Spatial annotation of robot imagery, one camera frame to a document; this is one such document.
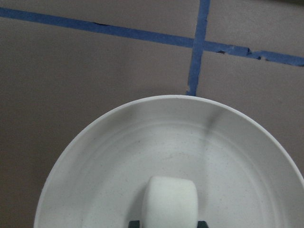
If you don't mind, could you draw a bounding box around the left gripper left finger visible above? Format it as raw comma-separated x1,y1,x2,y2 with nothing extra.
128,220,140,228

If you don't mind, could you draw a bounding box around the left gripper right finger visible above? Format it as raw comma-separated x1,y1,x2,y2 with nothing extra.
197,221,208,228

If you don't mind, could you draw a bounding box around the cream round plate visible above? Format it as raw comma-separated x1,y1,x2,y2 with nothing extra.
34,95,304,228

